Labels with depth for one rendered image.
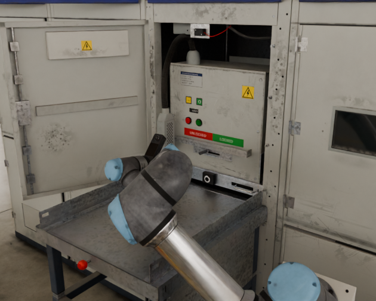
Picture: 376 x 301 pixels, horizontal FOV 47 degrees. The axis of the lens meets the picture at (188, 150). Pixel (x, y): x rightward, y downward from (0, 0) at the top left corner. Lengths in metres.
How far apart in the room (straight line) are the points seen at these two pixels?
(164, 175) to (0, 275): 2.22
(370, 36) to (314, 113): 0.31
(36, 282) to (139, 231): 1.98
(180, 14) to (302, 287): 1.23
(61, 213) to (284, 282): 0.97
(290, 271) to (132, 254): 0.60
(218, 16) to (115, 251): 0.97
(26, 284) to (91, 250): 1.47
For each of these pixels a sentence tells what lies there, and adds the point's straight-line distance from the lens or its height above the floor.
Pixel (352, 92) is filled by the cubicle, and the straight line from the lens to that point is 1.54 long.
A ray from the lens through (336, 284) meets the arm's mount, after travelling 1.32.
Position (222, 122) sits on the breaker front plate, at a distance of 1.87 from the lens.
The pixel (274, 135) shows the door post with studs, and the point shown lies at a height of 1.16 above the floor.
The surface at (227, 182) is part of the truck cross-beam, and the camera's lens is 1.93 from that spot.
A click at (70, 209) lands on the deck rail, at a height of 0.87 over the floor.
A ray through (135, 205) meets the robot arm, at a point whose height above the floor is 1.19.
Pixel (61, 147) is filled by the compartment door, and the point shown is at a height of 1.04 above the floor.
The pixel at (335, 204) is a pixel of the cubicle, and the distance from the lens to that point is 1.67.
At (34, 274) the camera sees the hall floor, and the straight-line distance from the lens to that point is 3.05.
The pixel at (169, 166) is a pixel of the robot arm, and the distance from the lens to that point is 1.03.
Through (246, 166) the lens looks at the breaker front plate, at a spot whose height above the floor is 0.99.
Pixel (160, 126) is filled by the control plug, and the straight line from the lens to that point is 1.95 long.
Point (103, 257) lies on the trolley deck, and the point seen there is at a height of 0.85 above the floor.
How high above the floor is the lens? 1.63
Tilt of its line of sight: 18 degrees down
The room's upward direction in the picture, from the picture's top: straight up
